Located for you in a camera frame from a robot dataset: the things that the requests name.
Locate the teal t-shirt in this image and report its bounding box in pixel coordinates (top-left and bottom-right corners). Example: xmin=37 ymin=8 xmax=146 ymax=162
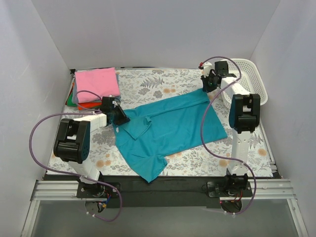
xmin=114 ymin=89 xmax=227 ymax=183

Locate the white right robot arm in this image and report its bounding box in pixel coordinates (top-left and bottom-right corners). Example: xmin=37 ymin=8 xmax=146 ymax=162
xmin=199 ymin=58 xmax=260 ymax=197

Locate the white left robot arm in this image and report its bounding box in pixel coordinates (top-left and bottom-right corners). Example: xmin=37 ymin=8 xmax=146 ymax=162
xmin=53 ymin=97 xmax=130 ymax=198

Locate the floral patterned table mat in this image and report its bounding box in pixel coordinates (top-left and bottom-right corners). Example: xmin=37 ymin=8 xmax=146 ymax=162
xmin=46 ymin=68 xmax=274 ymax=178

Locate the pink folded t-shirt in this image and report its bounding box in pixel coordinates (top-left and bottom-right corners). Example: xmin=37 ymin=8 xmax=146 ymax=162
xmin=75 ymin=68 xmax=120 ymax=97

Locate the red folded t-shirt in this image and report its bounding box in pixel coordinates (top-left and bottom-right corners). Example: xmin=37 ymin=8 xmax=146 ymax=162
xmin=65 ymin=82 xmax=77 ymax=107

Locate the white perforated plastic basket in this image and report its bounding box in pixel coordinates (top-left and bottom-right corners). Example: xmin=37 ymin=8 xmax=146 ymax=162
xmin=221 ymin=58 xmax=268 ymax=109

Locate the green folded t-shirt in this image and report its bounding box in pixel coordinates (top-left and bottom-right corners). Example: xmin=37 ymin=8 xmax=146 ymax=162
xmin=65 ymin=92 xmax=77 ymax=107

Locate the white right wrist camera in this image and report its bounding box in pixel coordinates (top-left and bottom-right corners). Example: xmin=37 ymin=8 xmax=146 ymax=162
xmin=198 ymin=62 xmax=213 ymax=76

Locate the aluminium front frame rail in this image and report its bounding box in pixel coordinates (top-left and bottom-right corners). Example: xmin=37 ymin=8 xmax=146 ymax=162
xmin=21 ymin=179 xmax=308 ymax=237

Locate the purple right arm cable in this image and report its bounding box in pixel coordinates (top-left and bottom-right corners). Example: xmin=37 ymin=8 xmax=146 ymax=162
xmin=198 ymin=56 xmax=257 ymax=215

